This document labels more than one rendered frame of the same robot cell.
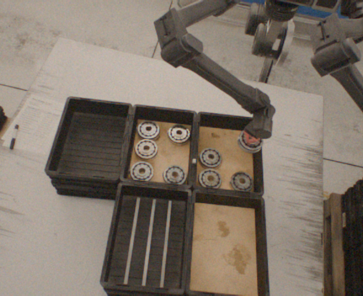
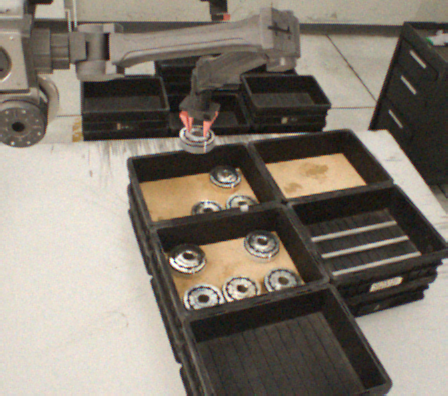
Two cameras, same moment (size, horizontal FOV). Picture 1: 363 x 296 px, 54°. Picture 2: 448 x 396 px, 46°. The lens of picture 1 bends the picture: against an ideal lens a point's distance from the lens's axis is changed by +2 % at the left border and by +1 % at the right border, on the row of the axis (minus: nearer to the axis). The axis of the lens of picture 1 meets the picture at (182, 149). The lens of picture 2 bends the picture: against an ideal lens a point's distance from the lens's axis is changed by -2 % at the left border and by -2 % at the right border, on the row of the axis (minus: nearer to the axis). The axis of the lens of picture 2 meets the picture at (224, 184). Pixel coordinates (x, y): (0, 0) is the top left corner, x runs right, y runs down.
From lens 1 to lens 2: 1.56 m
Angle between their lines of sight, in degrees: 65
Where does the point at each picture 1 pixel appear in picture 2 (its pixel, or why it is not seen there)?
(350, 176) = not seen: hidden behind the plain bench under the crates
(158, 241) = (352, 241)
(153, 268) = (382, 236)
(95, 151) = (283, 369)
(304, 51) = not seen: outside the picture
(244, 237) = (288, 169)
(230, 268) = (329, 175)
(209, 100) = (54, 275)
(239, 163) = (192, 188)
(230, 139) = (157, 203)
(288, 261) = not seen: hidden behind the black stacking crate
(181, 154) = (217, 252)
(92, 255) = (400, 335)
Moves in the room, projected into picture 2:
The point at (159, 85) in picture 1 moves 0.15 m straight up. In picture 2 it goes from (42, 368) to (35, 335)
